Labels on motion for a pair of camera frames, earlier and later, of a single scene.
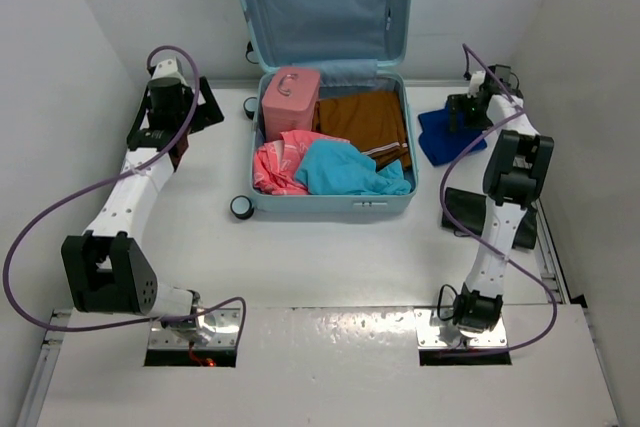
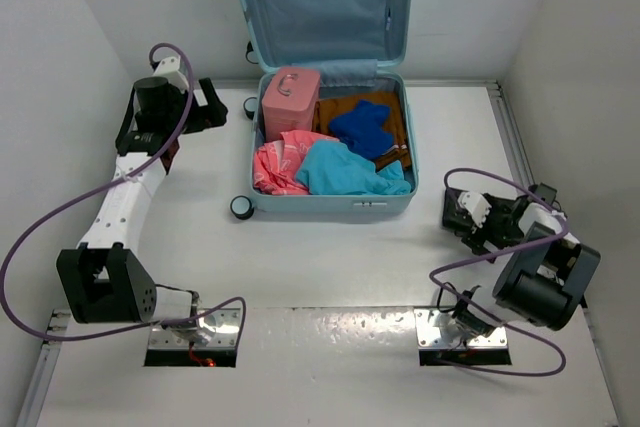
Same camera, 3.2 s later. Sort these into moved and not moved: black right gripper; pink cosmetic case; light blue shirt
Moved: black right gripper
Not moved: light blue shirt; pink cosmetic case
